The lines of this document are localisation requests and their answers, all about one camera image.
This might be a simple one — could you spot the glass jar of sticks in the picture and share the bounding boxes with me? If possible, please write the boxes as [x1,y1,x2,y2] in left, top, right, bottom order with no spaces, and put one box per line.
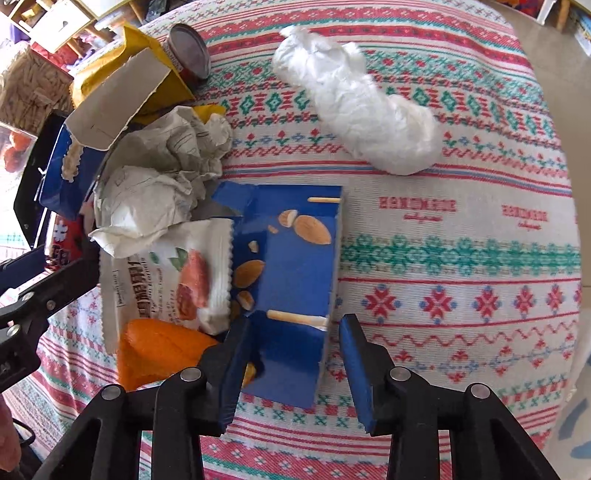
[1,42,74,136]

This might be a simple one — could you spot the blue almond snack box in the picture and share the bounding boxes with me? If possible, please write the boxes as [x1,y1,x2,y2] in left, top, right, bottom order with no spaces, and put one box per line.
[212,181,344,409]

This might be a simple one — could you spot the orange snack bag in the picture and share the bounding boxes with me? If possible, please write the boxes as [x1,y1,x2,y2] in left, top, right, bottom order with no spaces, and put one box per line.
[116,318,219,392]

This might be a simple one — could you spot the white tissue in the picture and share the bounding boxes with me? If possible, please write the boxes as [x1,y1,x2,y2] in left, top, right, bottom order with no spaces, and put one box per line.
[271,25,443,176]

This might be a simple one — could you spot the patterned striped tablecloth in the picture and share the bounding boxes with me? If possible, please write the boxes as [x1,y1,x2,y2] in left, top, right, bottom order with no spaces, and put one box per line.
[4,1,582,479]

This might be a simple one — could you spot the grey paper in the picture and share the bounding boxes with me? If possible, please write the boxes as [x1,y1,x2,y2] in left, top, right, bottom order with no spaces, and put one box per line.
[90,106,233,258]

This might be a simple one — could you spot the red snack packet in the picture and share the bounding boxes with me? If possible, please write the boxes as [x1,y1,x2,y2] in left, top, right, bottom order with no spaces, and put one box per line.
[44,213,87,272]

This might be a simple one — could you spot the white trash bin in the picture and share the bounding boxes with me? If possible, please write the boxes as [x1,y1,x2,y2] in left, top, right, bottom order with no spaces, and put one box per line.
[545,364,591,480]

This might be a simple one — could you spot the yellow paper bag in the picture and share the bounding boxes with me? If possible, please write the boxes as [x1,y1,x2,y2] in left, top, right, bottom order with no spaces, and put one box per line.
[65,25,225,151]

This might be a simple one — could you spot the white fruit snack pouch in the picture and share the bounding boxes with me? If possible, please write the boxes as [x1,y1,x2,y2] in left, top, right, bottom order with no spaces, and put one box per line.
[100,218,233,354]

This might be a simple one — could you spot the blue cookie box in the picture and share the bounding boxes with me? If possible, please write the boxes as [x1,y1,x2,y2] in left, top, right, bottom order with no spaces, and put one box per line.
[39,118,112,220]

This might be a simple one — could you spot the red metal can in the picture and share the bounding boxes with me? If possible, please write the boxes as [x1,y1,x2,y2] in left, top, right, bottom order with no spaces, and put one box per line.
[165,23,211,90]

